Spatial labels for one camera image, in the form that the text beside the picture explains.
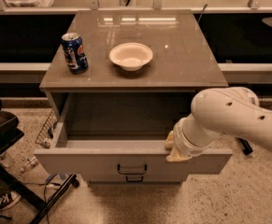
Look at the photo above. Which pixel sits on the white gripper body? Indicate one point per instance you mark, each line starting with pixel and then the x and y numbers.
pixel 181 142

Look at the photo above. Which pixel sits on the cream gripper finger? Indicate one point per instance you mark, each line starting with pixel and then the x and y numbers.
pixel 169 141
pixel 176 156

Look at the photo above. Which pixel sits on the grey top drawer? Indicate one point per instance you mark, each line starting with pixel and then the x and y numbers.
pixel 111 135

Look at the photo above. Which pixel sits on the grey drawer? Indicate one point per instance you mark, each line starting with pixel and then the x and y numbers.
pixel 111 135
pixel 138 180

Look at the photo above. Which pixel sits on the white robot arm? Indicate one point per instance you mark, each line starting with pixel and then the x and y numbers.
pixel 215 113

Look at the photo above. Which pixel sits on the grey three-drawer cabinet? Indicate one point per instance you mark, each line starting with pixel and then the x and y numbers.
pixel 182 61

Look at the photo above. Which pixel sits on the grey bottom drawer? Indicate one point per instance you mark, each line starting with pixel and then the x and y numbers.
pixel 138 180

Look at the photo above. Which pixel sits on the black metal stand base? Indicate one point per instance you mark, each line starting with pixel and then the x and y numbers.
pixel 247 149

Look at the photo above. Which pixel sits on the white paper bowl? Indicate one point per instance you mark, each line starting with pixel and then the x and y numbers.
pixel 131 56

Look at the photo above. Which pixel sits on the blue pepsi soda can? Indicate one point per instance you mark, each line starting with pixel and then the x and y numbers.
pixel 74 53

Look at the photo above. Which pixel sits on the clear plastic bottle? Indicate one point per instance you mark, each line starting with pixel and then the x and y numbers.
pixel 30 164

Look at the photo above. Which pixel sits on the black chair with legs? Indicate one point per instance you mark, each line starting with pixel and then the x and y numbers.
pixel 9 135

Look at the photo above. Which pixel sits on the black and white sneaker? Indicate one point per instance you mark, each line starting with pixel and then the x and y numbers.
pixel 9 199

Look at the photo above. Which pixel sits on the wire mesh basket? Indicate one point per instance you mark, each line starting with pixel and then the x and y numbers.
pixel 46 133

